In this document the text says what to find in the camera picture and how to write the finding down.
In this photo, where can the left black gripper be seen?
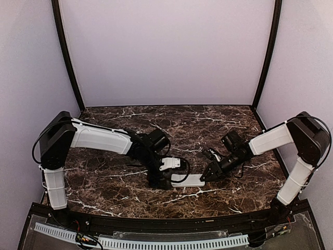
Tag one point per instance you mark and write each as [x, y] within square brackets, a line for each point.
[158, 179]

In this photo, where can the white cable duct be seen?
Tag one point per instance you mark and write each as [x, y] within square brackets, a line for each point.
[55, 232]
[222, 243]

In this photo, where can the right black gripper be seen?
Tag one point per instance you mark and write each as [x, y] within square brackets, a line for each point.
[216, 167]

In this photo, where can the black curved front rail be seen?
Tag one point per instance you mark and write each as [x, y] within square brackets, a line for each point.
[253, 223]

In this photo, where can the left white cable duct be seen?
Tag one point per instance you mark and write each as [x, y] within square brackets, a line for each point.
[55, 232]

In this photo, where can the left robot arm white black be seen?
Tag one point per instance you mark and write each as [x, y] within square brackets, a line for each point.
[65, 132]

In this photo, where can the right black frame post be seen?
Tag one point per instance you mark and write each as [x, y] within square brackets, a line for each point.
[268, 54]

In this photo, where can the black frame post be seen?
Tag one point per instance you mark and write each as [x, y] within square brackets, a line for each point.
[66, 54]
[268, 54]

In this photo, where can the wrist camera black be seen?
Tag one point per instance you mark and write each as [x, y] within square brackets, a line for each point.
[167, 163]
[212, 154]

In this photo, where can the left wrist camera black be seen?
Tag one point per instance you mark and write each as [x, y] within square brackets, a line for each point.
[167, 163]

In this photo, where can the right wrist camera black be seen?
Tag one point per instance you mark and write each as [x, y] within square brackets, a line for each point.
[212, 154]

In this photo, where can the left black frame post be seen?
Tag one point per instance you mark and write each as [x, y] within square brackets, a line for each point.
[66, 54]

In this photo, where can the white remote control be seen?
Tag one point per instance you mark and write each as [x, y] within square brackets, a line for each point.
[183, 181]

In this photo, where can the right white cable duct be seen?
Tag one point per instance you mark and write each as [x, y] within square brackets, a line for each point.
[222, 243]

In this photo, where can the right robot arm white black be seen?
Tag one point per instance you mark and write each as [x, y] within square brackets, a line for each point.
[310, 140]

